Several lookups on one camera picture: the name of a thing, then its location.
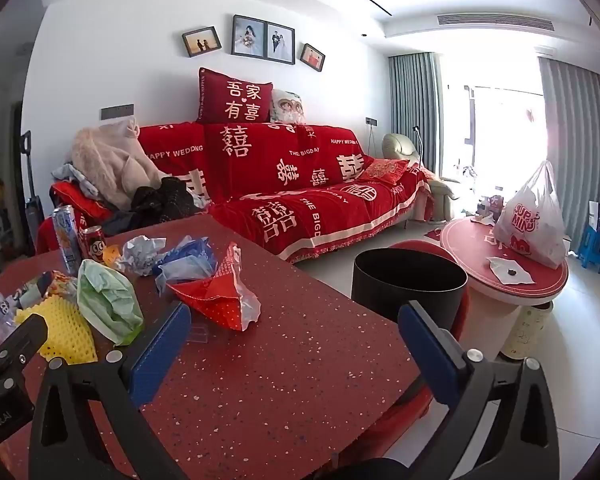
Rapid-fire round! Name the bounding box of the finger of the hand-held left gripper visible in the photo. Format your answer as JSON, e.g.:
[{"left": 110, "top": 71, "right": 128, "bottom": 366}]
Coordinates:
[{"left": 0, "top": 312, "right": 49, "bottom": 386}]

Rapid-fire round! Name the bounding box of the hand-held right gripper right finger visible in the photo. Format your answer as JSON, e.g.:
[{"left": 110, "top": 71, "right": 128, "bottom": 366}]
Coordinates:
[{"left": 397, "top": 300, "right": 560, "bottom": 480}]

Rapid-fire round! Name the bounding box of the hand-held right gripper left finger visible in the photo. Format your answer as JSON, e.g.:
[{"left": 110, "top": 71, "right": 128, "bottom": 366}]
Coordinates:
[{"left": 27, "top": 301, "right": 193, "bottom": 480}]

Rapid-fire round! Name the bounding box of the white milk powder pouch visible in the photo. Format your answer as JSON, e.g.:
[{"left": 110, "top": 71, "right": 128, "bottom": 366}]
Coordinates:
[{"left": 0, "top": 285, "right": 45, "bottom": 341}]

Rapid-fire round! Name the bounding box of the yellow foam net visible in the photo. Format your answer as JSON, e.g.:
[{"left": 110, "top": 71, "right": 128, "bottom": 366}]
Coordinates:
[{"left": 14, "top": 294, "right": 99, "bottom": 365}]

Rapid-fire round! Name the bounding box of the orange red snack wrapper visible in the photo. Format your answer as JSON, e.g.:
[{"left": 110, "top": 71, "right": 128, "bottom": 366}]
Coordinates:
[{"left": 35, "top": 270, "right": 81, "bottom": 306}]

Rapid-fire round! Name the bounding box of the green plastic bag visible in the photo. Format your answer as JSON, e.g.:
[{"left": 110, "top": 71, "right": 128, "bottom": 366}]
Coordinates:
[{"left": 76, "top": 258, "right": 145, "bottom": 347}]

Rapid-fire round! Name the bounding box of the black trash bin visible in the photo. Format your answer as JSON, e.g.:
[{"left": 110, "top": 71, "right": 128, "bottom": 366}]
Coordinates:
[{"left": 351, "top": 249, "right": 468, "bottom": 333}]

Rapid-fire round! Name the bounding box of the blue plastic wrapper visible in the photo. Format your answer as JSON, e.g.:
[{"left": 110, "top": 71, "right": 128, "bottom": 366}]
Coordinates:
[{"left": 153, "top": 236, "right": 218, "bottom": 295}]

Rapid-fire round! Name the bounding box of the red round stool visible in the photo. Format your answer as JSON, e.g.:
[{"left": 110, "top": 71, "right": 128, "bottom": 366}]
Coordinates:
[{"left": 387, "top": 239, "right": 473, "bottom": 346}]

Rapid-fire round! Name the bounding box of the cream patterned canister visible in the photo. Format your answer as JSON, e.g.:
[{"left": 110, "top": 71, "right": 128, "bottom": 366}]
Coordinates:
[{"left": 500, "top": 302, "right": 553, "bottom": 361}]

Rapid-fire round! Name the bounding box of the tall blue white can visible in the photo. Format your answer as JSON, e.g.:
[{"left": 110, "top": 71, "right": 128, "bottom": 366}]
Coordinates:
[{"left": 52, "top": 205, "right": 83, "bottom": 277}]

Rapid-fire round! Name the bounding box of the red drink can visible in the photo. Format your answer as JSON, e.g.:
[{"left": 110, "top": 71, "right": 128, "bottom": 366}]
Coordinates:
[{"left": 78, "top": 226, "right": 107, "bottom": 266}]

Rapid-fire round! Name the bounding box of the white paper sheet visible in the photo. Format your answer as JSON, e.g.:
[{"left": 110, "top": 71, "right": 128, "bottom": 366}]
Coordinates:
[{"left": 486, "top": 256, "right": 535, "bottom": 286}]

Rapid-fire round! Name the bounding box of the round red side table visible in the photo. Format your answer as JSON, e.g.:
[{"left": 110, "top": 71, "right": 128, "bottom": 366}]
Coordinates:
[{"left": 439, "top": 217, "right": 570, "bottom": 361}]

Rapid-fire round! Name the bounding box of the upright vacuum cleaner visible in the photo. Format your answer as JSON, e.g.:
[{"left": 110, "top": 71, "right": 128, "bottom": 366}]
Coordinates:
[{"left": 20, "top": 130, "right": 43, "bottom": 256}]

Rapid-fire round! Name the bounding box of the folded red blanket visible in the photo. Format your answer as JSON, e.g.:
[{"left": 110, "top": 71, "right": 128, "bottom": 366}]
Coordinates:
[{"left": 50, "top": 181, "right": 113, "bottom": 223}]

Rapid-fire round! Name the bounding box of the black clothing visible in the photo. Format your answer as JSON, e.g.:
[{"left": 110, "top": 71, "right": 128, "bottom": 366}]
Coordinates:
[{"left": 102, "top": 176, "right": 211, "bottom": 236}]

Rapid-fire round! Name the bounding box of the white red printed plastic bag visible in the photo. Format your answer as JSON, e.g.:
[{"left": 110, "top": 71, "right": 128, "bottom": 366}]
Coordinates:
[{"left": 494, "top": 160, "right": 568, "bottom": 268}]

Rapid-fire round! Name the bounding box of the grey cloth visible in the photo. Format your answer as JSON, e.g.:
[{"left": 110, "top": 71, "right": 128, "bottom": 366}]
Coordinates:
[{"left": 51, "top": 162, "right": 101, "bottom": 196}]

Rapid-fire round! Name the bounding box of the beige fluffy coat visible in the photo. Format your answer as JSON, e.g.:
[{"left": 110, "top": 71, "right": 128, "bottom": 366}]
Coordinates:
[{"left": 71, "top": 116, "right": 168, "bottom": 210}]

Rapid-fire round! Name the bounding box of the small red embroidered cushion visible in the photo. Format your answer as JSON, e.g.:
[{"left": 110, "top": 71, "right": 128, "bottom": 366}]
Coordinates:
[{"left": 360, "top": 158, "right": 411, "bottom": 181}]

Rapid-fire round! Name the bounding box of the blue plastic stool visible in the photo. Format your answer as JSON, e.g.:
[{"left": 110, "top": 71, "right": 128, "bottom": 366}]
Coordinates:
[{"left": 577, "top": 225, "right": 600, "bottom": 268}]

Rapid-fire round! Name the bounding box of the beige armchair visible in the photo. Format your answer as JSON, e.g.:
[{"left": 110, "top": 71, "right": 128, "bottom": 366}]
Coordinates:
[{"left": 382, "top": 132, "right": 460, "bottom": 222}]

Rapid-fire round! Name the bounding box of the floor lamp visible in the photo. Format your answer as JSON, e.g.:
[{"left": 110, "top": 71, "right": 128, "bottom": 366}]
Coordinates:
[{"left": 412, "top": 125, "right": 431, "bottom": 168}]

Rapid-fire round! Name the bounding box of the sofa with red printed cover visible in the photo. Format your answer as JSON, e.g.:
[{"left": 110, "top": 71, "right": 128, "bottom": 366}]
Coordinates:
[{"left": 37, "top": 120, "right": 438, "bottom": 263}]

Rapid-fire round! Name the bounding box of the grey green curtain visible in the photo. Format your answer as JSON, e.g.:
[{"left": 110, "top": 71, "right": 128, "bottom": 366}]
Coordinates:
[
  {"left": 537, "top": 56, "right": 600, "bottom": 256},
  {"left": 389, "top": 52, "right": 443, "bottom": 173}
]

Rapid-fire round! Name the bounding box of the red printed pillow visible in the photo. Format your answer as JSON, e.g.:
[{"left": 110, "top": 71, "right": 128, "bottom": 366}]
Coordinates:
[{"left": 197, "top": 67, "right": 275, "bottom": 125}]

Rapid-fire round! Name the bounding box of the white cartoon pillow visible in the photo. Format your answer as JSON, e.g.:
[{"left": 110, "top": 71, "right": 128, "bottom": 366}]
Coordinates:
[{"left": 270, "top": 89, "right": 308, "bottom": 125}]

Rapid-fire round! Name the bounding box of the ceiling air vent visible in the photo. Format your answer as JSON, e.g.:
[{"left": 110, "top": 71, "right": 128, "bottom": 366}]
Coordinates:
[{"left": 437, "top": 12, "right": 555, "bottom": 32}]

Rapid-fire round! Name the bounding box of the dark wall switch panel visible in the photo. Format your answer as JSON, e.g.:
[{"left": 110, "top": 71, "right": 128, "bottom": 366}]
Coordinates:
[{"left": 100, "top": 104, "right": 135, "bottom": 121}]

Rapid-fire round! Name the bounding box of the small sunset photo frame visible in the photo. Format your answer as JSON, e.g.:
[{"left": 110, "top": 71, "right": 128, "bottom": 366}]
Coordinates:
[{"left": 182, "top": 26, "right": 222, "bottom": 58}]

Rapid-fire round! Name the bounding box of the small red photo frame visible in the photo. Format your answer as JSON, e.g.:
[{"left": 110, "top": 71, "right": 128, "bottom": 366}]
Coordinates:
[{"left": 300, "top": 43, "right": 327, "bottom": 71}]

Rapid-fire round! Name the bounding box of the large wedding photo frame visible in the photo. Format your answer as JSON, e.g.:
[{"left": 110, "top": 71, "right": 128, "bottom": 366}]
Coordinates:
[
  {"left": 231, "top": 14, "right": 267, "bottom": 58},
  {"left": 265, "top": 21, "right": 295, "bottom": 65}
]

